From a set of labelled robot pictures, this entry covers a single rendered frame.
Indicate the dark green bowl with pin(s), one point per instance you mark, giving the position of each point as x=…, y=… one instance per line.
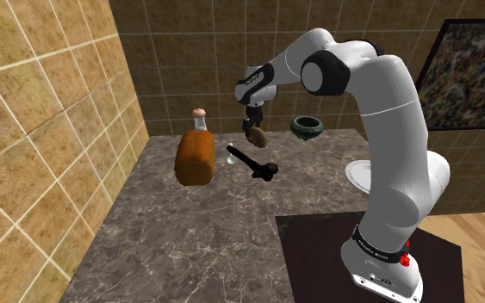
x=306, y=127

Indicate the black-framed abstract wall picture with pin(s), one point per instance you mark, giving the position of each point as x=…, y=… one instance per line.
x=469, y=75

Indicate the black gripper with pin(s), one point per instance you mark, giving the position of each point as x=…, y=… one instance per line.
x=253, y=115

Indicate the tan round ridged object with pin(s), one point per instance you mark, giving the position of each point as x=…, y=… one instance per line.
x=259, y=137

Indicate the white plate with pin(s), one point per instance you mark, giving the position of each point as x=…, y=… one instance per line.
x=359, y=176

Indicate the small clear glass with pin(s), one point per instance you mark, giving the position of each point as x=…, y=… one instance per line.
x=230, y=160

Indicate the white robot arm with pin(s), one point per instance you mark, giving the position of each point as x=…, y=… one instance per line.
x=387, y=126

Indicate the dark robot stand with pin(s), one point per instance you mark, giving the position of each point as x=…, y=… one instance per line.
x=313, y=260

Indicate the brown bottle with cork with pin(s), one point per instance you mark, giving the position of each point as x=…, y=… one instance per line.
x=194, y=159

